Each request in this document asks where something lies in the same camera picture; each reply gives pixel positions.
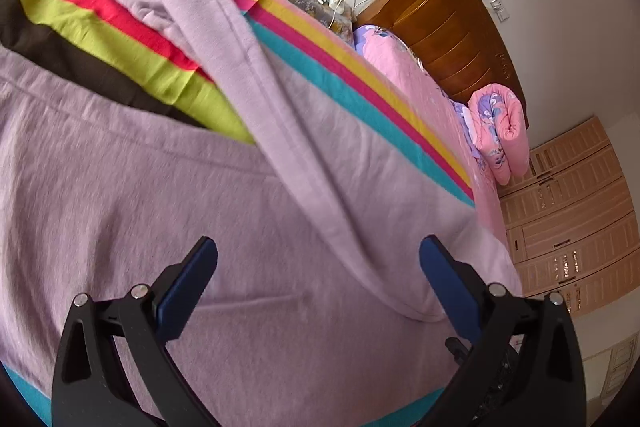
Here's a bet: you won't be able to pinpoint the lilac pants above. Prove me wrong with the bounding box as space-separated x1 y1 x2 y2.
0 0 524 427

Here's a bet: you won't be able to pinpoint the beige louvered wardrobe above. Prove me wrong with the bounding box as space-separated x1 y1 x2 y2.
497 116 640 413

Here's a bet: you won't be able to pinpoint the rolled pink floral quilt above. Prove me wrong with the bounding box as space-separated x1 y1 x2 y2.
468 83 529 186

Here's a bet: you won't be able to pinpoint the pink bed sheet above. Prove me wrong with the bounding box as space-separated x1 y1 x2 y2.
354 25 508 244

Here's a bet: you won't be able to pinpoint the padded brown headboard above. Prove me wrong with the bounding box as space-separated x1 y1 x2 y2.
356 0 526 104

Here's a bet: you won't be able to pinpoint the rainbow striped bed sheet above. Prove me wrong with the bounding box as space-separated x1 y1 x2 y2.
0 0 476 427

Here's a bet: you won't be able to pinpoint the white power strip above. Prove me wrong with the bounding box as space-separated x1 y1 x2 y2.
329 0 346 14

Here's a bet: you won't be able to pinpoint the white wall socket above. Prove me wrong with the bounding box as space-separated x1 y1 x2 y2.
489 0 510 23

